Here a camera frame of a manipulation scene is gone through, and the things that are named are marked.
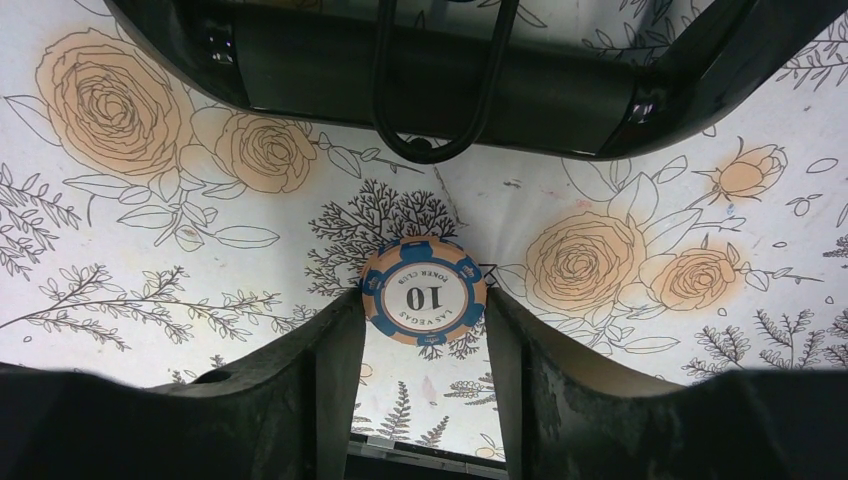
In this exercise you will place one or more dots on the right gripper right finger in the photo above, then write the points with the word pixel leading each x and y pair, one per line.
pixel 568 412

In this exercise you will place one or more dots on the black poker chip case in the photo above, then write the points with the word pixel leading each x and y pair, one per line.
pixel 431 95

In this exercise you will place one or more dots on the poker chip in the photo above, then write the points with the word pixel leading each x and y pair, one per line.
pixel 423 291

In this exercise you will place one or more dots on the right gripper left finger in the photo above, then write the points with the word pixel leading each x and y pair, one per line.
pixel 283 411

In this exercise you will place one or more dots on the floral table mat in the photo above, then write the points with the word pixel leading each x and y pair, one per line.
pixel 151 234

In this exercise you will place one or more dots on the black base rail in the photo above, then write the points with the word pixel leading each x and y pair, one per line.
pixel 371 457

